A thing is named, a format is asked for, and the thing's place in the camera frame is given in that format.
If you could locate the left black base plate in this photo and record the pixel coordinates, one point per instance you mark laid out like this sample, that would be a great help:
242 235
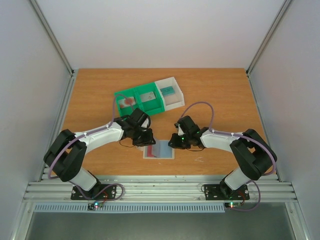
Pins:
97 193

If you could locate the aluminium rail frame front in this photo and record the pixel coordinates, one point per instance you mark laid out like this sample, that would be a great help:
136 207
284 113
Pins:
162 188

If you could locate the white bin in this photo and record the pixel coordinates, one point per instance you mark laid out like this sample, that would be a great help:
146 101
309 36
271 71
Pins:
172 101

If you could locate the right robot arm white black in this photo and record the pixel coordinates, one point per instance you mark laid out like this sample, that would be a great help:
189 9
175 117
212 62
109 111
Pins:
252 154

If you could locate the grey card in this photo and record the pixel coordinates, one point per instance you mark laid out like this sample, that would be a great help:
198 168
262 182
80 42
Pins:
148 96

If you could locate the left aluminium corner post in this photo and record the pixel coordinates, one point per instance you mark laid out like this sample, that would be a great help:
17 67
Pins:
47 28

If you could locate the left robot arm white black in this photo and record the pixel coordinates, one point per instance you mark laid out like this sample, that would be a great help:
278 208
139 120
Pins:
66 154

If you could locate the card with red circle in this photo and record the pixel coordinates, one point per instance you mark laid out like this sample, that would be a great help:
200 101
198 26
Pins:
126 102

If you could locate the grey slotted cable duct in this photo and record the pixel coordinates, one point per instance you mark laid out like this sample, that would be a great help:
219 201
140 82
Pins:
126 208

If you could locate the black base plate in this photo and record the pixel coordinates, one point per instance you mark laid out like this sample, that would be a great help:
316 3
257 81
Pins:
214 192
97 193

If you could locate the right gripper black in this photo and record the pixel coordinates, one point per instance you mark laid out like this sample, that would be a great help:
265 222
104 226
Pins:
176 142

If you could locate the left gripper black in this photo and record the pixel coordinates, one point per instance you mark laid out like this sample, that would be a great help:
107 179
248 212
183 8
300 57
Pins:
148 141

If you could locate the middle green bin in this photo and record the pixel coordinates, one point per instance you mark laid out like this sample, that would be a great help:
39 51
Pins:
153 107

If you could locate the controller board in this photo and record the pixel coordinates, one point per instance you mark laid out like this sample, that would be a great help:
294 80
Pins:
232 204
95 205

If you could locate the right controller board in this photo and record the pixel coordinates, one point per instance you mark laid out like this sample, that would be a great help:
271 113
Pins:
232 204

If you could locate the teal card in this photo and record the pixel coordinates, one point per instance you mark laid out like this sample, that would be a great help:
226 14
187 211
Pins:
168 90

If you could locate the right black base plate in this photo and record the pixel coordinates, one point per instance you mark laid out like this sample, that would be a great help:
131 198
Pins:
214 192

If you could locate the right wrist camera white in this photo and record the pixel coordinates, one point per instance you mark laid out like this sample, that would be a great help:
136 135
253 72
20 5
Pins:
180 132

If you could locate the green bin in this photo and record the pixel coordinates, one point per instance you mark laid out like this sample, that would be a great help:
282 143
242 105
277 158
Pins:
153 107
127 93

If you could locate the aluminium corner post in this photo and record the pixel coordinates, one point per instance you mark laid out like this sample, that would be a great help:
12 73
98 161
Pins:
47 28
285 6

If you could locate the left controller board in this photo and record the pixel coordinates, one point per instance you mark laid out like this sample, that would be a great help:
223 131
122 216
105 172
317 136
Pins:
95 205

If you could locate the left green bin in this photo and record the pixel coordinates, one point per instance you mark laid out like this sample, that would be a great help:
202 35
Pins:
127 93

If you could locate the right aluminium corner post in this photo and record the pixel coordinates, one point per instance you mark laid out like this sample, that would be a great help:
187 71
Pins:
285 6

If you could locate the beige card holder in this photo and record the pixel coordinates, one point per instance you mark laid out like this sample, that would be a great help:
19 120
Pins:
161 150

